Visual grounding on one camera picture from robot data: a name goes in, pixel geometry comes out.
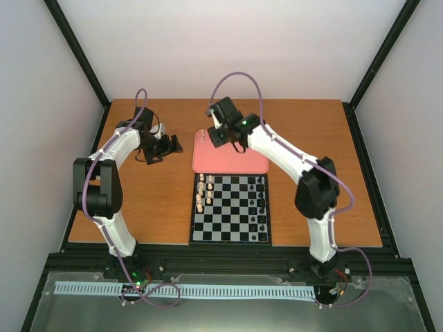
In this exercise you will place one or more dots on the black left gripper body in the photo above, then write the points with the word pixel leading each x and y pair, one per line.
pixel 154 148

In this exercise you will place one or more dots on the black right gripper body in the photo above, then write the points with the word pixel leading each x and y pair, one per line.
pixel 217 141

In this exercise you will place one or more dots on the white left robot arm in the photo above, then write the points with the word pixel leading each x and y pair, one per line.
pixel 97 190

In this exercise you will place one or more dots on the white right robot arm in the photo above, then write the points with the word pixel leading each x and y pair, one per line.
pixel 317 190

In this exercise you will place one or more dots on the pink plastic tray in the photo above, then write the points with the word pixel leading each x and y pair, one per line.
pixel 225 160

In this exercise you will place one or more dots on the black white chessboard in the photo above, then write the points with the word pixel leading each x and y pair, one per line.
pixel 227 219

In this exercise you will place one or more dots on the left black frame post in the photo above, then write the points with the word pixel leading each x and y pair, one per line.
pixel 68 34

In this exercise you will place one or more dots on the black frame post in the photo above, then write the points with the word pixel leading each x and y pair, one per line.
pixel 68 34
pixel 395 31

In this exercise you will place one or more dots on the black aluminium frame base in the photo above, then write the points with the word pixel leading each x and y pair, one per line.
pixel 395 301

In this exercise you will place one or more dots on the light blue slotted cable duct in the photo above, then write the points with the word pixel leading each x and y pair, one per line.
pixel 188 291

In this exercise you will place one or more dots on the right black frame post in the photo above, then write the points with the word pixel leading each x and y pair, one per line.
pixel 395 31

